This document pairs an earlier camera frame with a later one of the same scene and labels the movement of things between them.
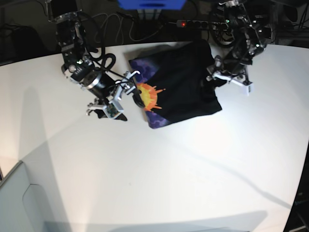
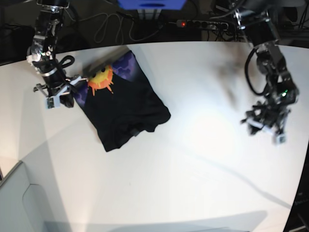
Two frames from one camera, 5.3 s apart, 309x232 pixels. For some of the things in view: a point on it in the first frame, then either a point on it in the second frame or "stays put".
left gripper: (107, 90) to (56, 81)
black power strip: (216, 25) stays put
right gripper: (232, 68) to (268, 116)
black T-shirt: (173, 82) to (119, 103)
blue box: (152, 5) stays put
